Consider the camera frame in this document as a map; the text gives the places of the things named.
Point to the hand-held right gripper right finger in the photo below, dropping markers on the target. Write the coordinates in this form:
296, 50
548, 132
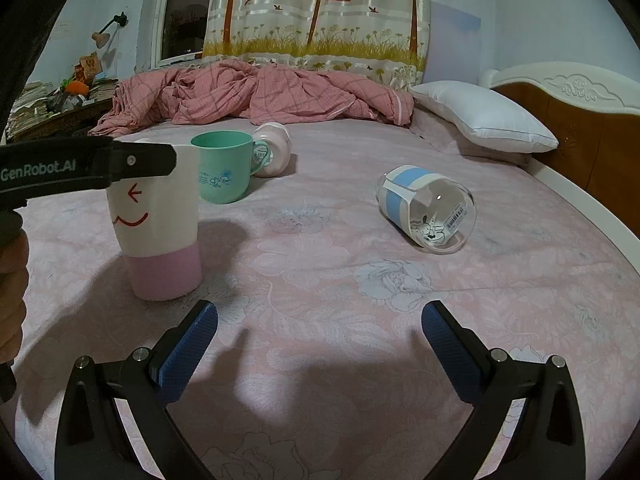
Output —
450, 347

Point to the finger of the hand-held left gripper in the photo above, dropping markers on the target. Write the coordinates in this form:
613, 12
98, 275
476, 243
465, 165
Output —
145, 161

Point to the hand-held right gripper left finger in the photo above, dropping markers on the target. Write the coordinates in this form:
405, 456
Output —
187, 347

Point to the white and pink smiley cup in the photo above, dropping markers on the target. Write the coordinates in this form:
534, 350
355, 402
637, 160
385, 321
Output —
160, 245

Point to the small pale pink cup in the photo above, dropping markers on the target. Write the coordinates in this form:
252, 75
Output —
278, 152

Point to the clear glass cup blue band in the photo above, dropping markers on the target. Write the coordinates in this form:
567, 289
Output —
400, 195

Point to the person's left hand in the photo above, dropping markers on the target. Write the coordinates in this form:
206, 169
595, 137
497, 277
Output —
11, 300

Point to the dark wooden desk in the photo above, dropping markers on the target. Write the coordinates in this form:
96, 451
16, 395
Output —
65, 117

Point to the stack of papers and books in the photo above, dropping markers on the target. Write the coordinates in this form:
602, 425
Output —
30, 105

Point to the green plastic mug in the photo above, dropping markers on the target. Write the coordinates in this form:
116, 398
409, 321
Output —
220, 170

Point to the orange soft toy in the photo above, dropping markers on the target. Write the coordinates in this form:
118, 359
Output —
77, 87

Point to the white framed window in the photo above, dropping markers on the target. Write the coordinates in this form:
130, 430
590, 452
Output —
187, 15

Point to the pink checked quilt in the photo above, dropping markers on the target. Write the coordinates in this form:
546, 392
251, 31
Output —
280, 90

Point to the pink floral bed sheet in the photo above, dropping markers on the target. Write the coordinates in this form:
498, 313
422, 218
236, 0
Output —
320, 260

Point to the tree and birdcage print curtain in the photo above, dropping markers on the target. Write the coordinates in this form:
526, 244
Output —
320, 15

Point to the white pillow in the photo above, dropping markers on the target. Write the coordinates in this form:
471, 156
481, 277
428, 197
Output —
480, 115

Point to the cream and wood bed headboard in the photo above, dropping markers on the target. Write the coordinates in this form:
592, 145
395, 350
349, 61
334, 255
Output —
595, 130

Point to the wall-mounted desk lamp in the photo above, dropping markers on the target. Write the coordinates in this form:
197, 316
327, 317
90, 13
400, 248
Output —
102, 37

